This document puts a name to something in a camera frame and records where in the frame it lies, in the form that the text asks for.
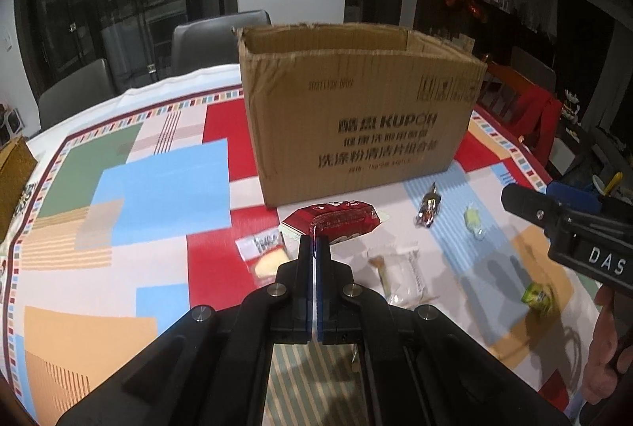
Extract red snack packet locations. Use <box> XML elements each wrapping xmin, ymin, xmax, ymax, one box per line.
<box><xmin>282</xmin><ymin>201</ymin><xmax>381</xmax><ymax>244</ymax></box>

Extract white pastry packet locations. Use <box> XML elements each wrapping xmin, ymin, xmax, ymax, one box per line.
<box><xmin>366</xmin><ymin>244</ymin><xmax>436</xmax><ymax>309</ymax></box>

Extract person right hand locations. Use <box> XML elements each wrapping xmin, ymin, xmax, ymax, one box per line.
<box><xmin>582</xmin><ymin>285</ymin><xmax>632</xmax><ymax>405</ymax></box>

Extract white yellow cracker packet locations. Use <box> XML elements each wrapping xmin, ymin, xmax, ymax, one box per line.
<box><xmin>235</xmin><ymin>228</ymin><xmax>290</xmax><ymax>285</ymax></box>

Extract green wrapped candy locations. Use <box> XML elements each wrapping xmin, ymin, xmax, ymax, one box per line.
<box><xmin>464</xmin><ymin>205</ymin><xmax>485</xmax><ymax>240</ymax></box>

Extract green yellow snack packet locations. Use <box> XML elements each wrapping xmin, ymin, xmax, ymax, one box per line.
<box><xmin>521</xmin><ymin>282</ymin><xmax>555</xmax><ymax>314</ymax></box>

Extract red wooden chair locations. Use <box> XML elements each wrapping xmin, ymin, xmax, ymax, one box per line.
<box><xmin>478</xmin><ymin>61</ymin><xmax>562</xmax><ymax>167</ymax></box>

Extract gold foil wrapped candy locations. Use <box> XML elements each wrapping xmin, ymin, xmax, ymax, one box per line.
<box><xmin>414</xmin><ymin>183</ymin><xmax>441</xmax><ymax>228</ymax></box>

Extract brown cardboard box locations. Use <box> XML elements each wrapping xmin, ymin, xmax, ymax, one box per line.
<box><xmin>237</xmin><ymin>23</ymin><xmax>487</xmax><ymax>207</ymax></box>

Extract colourful patterned tablecloth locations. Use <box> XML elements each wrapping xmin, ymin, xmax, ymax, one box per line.
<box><xmin>1</xmin><ymin>66</ymin><xmax>598</xmax><ymax>425</ymax></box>

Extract grey dining chair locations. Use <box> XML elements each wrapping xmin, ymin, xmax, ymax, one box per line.
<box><xmin>172</xmin><ymin>10</ymin><xmax>271</xmax><ymax>75</ymax></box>
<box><xmin>39</xmin><ymin>58</ymin><xmax>118</xmax><ymax>131</ymax></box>

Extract woven tissue box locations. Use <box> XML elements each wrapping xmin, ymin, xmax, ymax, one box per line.
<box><xmin>0</xmin><ymin>137</ymin><xmax>38</xmax><ymax>240</ymax></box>

